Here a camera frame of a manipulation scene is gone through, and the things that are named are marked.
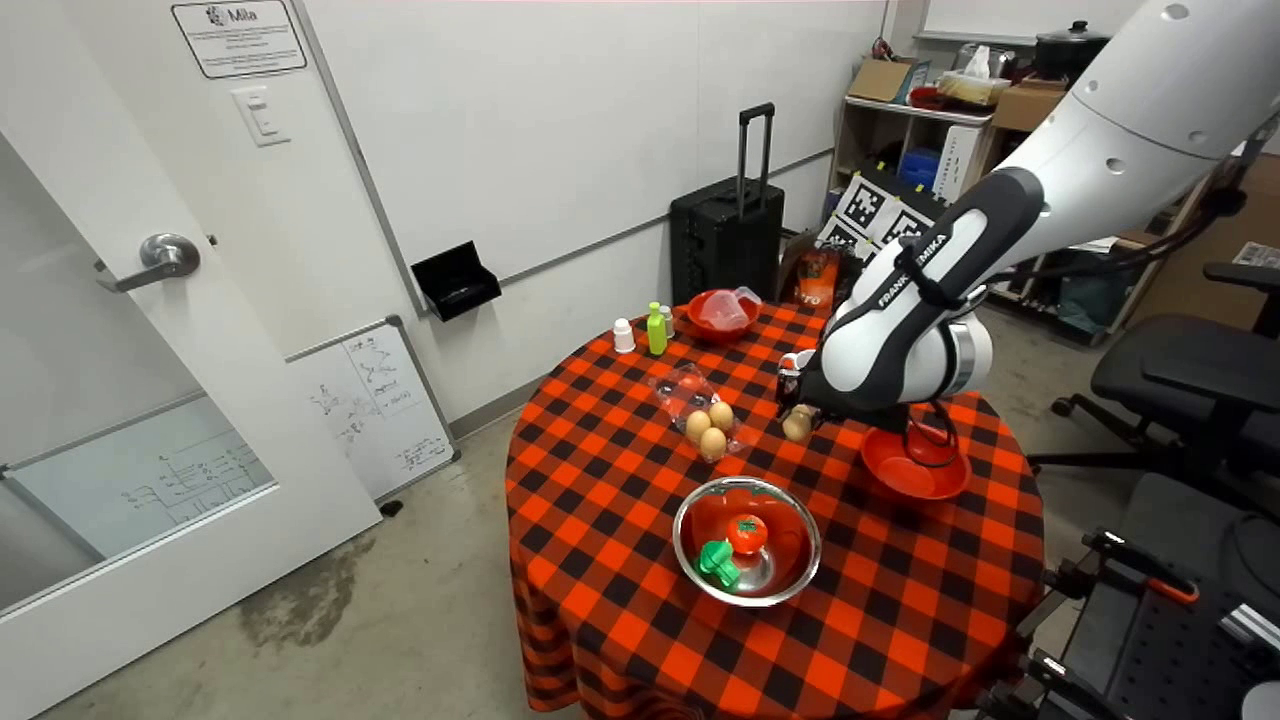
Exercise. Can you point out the green toy vegetable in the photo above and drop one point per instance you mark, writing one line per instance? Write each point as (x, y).
(717, 563)

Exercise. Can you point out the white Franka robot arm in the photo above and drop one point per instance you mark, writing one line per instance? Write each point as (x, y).
(1135, 122)

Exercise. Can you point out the beige egg in carton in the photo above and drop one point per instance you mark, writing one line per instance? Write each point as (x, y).
(714, 445)
(696, 424)
(722, 415)

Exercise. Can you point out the clear pink plastic wrap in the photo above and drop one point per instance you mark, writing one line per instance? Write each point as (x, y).
(724, 311)

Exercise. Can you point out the white light switch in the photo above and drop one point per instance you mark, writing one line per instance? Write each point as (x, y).
(261, 118)

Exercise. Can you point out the medium cardboard box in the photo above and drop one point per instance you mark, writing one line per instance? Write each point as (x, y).
(1023, 104)

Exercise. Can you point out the black perforated mounting board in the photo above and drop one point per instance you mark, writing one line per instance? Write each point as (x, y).
(1175, 661)

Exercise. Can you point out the white door with glass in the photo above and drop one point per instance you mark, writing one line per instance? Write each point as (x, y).
(254, 367)

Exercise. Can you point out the clear plastic egg carton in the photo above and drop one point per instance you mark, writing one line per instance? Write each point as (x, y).
(682, 392)

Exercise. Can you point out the small cardboard box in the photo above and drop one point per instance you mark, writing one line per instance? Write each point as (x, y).
(882, 82)

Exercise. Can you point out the small framed whiteboard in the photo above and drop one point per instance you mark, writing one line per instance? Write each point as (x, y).
(372, 405)

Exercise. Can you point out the large wall whiteboard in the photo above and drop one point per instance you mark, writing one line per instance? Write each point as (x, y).
(560, 122)

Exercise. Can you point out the small green bottle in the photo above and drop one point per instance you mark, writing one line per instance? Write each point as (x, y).
(657, 335)

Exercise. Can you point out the black pot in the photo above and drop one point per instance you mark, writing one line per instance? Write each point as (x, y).
(1064, 54)

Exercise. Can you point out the white storage shelf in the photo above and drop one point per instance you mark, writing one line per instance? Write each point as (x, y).
(906, 110)

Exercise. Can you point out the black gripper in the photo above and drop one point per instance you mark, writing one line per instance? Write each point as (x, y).
(814, 392)

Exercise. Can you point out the blue container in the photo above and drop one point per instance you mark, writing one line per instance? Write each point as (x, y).
(919, 168)

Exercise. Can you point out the large cardboard box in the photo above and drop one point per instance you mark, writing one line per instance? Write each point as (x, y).
(1201, 285)

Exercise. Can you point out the red black plaid tablecloth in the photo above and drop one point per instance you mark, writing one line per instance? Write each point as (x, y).
(615, 467)

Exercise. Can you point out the orange bag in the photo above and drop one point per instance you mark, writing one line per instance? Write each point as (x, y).
(814, 283)

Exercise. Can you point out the white wall sign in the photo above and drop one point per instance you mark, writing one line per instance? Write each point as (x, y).
(241, 40)

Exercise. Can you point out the beige egg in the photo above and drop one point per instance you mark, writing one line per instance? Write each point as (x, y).
(799, 424)
(696, 424)
(722, 415)
(714, 445)

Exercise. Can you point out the stainless steel bowl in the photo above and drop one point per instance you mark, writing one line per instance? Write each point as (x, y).
(789, 575)

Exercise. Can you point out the white upright box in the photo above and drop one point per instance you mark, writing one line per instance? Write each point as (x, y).
(956, 161)

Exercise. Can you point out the small white bottle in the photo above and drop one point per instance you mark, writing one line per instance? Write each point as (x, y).
(621, 338)

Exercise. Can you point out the red toy tomato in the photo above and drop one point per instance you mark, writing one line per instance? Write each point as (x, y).
(748, 534)

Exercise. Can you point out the black wall tray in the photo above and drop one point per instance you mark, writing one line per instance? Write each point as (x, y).
(458, 283)

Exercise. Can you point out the black office chair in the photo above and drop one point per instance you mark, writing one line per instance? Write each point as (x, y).
(1201, 367)

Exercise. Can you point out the black rolling suitcase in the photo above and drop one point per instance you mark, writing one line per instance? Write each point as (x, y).
(724, 240)

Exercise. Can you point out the red bowl with plastic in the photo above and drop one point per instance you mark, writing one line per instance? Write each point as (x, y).
(705, 328)

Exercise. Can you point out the empty-looking red plastic bowl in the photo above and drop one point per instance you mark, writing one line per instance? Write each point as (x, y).
(923, 483)

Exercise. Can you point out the fiducial marker board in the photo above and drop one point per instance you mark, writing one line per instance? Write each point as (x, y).
(865, 207)

